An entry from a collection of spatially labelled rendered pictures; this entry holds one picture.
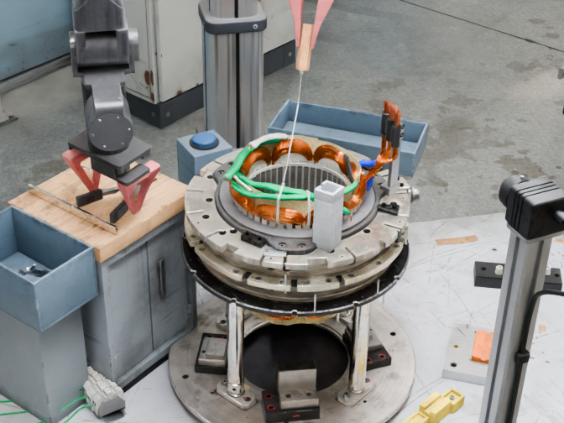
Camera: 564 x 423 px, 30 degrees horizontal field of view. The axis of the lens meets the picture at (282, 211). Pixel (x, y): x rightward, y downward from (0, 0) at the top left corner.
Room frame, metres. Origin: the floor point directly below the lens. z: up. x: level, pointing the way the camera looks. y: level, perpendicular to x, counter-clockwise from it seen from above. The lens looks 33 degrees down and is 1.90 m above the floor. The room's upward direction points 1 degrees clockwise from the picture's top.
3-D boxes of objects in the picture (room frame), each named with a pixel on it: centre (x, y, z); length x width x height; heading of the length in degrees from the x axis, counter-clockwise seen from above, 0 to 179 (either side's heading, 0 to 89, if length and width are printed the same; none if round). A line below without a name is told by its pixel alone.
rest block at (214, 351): (1.24, 0.10, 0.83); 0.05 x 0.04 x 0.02; 175
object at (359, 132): (1.53, -0.11, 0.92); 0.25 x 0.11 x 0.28; 72
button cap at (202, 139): (1.52, 0.13, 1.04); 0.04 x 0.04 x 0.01
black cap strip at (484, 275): (1.49, -0.42, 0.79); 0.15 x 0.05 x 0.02; 84
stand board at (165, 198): (1.30, 0.26, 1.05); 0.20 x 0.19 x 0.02; 144
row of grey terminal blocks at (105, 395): (1.17, 0.27, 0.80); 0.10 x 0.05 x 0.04; 35
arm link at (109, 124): (1.21, 0.23, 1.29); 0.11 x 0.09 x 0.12; 13
